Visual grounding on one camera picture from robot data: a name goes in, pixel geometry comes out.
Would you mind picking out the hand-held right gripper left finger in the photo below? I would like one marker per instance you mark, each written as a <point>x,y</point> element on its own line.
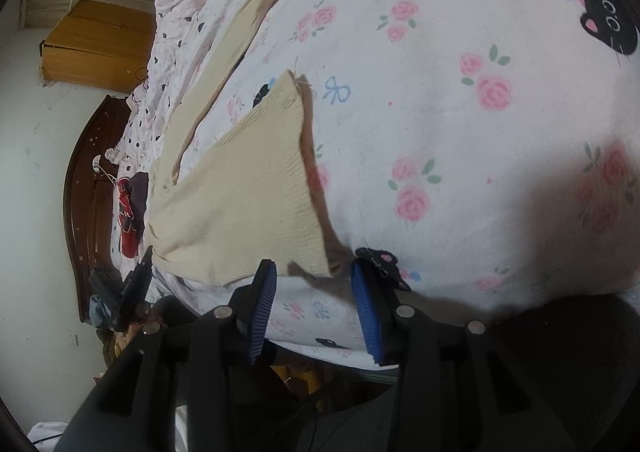
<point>264,303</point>

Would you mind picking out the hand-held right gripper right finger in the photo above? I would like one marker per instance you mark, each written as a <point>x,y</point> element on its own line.
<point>366,312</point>

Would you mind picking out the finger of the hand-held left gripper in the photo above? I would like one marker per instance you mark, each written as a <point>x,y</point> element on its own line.
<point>141,268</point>

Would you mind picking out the cream knit sweater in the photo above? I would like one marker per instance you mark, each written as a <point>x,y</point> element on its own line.
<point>240,192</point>

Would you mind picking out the red and black garment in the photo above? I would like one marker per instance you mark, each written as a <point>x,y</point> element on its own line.
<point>131,217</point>

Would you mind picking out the dark wooden headboard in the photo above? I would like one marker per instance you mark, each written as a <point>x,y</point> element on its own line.
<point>87,202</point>

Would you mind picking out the floral cat print bed sheet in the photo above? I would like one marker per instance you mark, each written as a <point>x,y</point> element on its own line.
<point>450,107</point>

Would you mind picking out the wooden bedside cabinet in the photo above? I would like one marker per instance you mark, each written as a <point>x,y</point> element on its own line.
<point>95,48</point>

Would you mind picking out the white wall socket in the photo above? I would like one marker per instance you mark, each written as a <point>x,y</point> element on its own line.
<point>73,339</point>

